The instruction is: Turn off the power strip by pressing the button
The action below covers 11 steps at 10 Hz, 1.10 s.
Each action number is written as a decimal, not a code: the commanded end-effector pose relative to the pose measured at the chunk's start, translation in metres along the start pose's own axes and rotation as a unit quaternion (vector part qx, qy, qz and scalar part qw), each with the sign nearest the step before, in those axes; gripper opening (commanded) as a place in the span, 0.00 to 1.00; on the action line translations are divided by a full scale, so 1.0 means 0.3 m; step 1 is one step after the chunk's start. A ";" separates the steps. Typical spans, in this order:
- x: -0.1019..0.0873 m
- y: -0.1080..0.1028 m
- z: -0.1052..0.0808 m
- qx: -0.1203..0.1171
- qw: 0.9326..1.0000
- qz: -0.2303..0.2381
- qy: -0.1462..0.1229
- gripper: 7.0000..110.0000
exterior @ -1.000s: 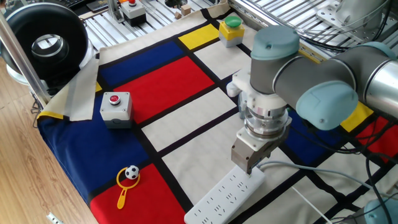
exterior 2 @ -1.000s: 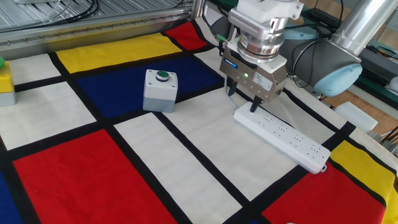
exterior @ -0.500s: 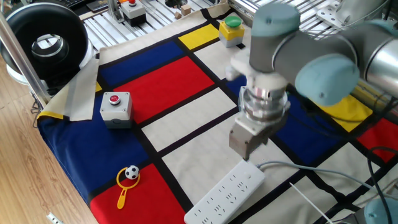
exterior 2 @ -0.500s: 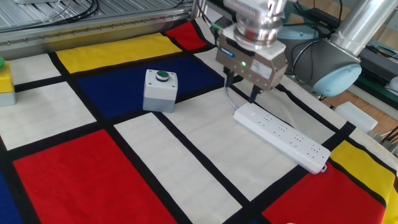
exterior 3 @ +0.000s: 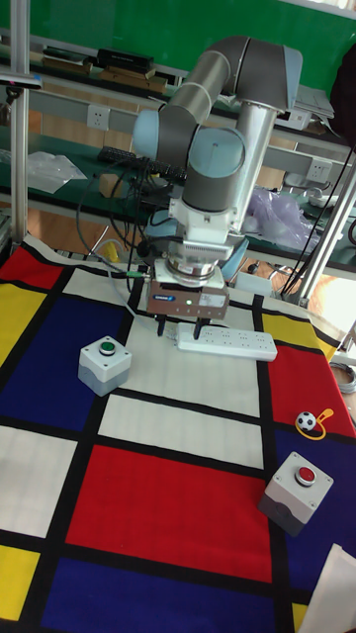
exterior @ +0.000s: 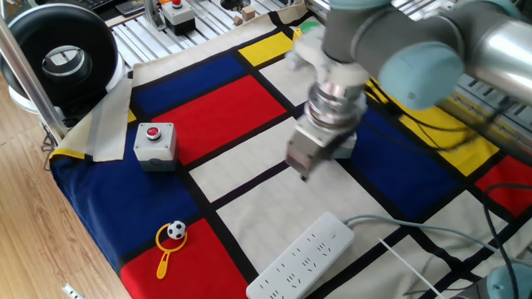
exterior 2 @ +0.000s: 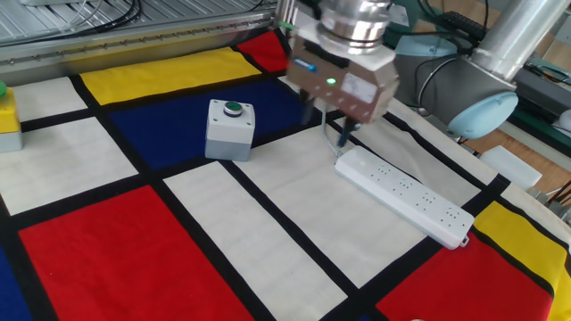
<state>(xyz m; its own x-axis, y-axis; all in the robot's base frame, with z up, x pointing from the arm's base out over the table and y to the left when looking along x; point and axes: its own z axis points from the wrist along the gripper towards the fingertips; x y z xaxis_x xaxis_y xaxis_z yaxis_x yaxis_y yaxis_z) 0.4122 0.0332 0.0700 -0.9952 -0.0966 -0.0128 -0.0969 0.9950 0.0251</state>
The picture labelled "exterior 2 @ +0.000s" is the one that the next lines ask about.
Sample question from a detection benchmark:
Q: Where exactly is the silver Schunk gripper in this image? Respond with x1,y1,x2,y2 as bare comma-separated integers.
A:
285,34,401,150

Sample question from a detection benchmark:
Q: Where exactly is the white power strip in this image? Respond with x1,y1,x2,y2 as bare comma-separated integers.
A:
334,145,476,251

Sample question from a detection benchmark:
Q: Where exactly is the grey box with green button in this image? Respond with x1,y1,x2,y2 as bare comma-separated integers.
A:
204,98,257,163

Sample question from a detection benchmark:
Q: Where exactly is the yellow box green mushroom button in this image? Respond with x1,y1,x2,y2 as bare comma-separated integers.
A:
0,79,24,154

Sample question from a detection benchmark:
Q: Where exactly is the black computer keyboard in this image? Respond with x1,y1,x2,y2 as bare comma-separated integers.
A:
439,11,490,44

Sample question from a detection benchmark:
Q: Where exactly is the colourful Mondrian pattern cloth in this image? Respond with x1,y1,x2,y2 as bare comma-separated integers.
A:
0,26,571,321

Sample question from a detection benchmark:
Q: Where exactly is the white translucent plastic box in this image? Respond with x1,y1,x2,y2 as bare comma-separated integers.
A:
478,144,544,193

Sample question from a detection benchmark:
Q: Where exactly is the grey power strip cable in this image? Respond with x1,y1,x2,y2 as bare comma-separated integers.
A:
320,119,345,158

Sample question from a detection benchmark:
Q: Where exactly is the black cable bundle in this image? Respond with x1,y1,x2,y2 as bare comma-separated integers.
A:
0,0,145,46

